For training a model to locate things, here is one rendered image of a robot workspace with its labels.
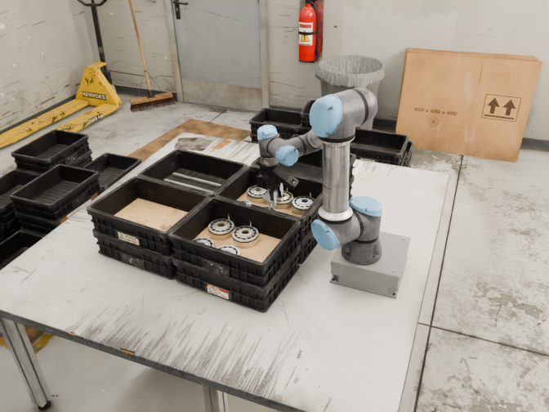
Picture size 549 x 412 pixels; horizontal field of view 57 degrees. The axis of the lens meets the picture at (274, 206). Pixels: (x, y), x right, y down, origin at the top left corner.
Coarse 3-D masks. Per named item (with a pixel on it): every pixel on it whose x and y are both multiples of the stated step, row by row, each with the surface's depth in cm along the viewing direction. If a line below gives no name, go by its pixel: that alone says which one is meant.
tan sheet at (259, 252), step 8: (216, 240) 194; (224, 240) 194; (264, 240) 194; (272, 240) 194; (240, 248) 190; (248, 248) 190; (256, 248) 190; (264, 248) 190; (272, 248) 190; (248, 256) 186; (256, 256) 186; (264, 256) 186
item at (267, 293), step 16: (176, 272) 190; (192, 272) 187; (208, 272) 180; (288, 272) 191; (224, 288) 182; (240, 288) 176; (256, 288) 173; (272, 288) 180; (240, 304) 181; (256, 304) 178; (272, 304) 181
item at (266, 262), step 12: (204, 204) 198; (240, 204) 197; (192, 216) 191; (276, 216) 190; (180, 240) 179; (192, 240) 178; (288, 240) 180; (204, 252) 176; (216, 252) 173; (228, 252) 172; (276, 252) 172; (252, 264) 167; (264, 264) 166
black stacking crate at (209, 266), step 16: (208, 208) 200; (224, 208) 202; (240, 208) 197; (192, 224) 192; (208, 224) 203; (240, 224) 202; (256, 224) 198; (272, 224) 194; (288, 224) 190; (176, 256) 186; (192, 256) 182; (208, 256) 178; (288, 256) 186; (224, 272) 177; (240, 272) 174; (256, 272) 170; (272, 272) 176
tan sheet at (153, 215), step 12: (132, 204) 218; (144, 204) 218; (156, 204) 217; (120, 216) 210; (132, 216) 210; (144, 216) 210; (156, 216) 210; (168, 216) 210; (180, 216) 209; (156, 228) 202; (168, 228) 202
